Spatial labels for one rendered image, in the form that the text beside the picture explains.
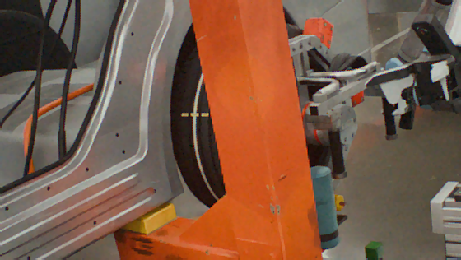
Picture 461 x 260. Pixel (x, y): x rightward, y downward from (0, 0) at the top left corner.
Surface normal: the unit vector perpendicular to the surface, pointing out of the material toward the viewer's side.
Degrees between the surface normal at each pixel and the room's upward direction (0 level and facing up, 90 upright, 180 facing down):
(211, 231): 90
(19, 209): 90
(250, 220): 90
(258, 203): 90
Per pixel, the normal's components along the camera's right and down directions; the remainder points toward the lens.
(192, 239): -0.63, 0.33
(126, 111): 0.76, 0.05
